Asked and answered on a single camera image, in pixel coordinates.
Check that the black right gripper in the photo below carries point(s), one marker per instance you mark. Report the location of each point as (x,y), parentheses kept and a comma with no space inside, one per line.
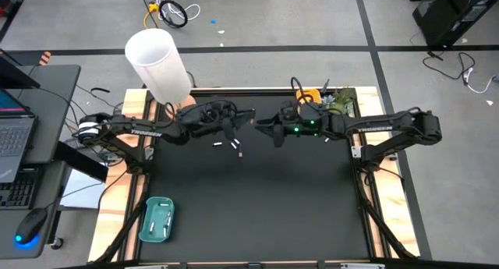
(302,119)

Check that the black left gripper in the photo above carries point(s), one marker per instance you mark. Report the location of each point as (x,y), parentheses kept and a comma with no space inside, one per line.
(218,117)

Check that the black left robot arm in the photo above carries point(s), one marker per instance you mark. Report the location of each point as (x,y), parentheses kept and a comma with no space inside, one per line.
(128,129)

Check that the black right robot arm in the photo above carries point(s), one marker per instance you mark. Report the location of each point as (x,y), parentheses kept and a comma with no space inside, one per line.
(390,126)

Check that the yellow plastic bin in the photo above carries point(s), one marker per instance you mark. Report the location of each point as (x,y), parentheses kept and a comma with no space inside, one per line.
(312,94)

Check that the potted succulent plant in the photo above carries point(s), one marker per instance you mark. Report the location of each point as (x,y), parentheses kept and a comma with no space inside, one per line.
(343,101)

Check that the white shade wooden base lamp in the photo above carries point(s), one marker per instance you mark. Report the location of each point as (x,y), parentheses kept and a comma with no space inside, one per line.
(156,66)

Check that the teal plastic bin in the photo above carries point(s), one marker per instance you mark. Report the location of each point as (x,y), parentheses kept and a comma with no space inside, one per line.
(159,218)

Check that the light wooden table board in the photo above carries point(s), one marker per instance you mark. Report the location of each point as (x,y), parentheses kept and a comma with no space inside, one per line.
(107,226)
(393,206)

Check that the black side desk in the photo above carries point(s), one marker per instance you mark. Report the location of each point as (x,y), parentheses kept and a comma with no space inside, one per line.
(54,105)

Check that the orange black striped tape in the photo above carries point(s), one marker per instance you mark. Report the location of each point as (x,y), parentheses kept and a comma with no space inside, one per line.
(45,58)

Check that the black computer tower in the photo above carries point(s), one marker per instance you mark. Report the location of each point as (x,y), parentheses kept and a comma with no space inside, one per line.
(448,11)

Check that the black desk caster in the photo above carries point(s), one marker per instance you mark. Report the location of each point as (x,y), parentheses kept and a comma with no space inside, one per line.
(57,243)

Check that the grey laptop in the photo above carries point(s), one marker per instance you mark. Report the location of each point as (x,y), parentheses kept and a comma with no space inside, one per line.
(15,140)

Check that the black monitor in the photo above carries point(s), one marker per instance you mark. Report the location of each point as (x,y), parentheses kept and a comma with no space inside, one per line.
(11,76)

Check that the black computer mouse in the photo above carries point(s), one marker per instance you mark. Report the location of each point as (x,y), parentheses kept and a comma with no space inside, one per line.
(29,224)

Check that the black keyboard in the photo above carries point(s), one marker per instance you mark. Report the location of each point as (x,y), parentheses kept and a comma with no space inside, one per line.
(15,193)

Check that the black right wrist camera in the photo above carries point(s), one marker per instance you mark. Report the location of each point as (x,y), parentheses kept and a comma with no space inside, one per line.
(278,138)

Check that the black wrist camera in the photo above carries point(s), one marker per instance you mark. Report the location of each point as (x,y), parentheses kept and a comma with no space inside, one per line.
(278,138)
(228,130)

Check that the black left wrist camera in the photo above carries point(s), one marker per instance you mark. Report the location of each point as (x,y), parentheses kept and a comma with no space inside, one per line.
(228,130)

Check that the black diagonal frame strut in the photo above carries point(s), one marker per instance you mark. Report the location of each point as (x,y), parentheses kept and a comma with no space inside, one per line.
(380,222)
(121,230)

